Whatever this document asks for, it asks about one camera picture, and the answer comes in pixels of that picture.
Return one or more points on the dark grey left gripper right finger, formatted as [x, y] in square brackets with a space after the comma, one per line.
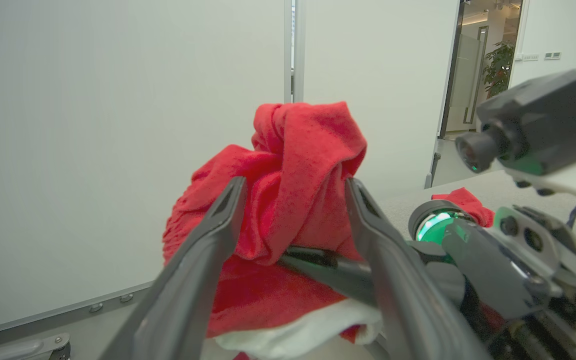
[398, 290]

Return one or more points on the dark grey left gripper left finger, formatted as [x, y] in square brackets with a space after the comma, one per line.
[193, 285]

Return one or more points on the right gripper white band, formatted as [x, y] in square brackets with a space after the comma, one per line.
[498, 270]

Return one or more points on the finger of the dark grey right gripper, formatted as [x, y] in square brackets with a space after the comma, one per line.
[333, 275]

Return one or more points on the red and white garment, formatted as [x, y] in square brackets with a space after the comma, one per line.
[293, 175]

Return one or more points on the silver levelling bolt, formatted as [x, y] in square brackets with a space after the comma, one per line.
[95, 307]
[126, 298]

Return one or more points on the grey curved partition foot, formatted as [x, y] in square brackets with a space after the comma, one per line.
[13, 348]

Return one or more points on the green potted plant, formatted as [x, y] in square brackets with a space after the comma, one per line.
[499, 67]

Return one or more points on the grey partition bottom rail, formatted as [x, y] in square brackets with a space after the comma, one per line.
[68, 312]

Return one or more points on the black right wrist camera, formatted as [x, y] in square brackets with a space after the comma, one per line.
[543, 120]

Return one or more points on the dark door frame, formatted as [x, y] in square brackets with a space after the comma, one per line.
[452, 65]

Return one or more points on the grey partition post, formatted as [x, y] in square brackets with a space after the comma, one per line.
[294, 50]

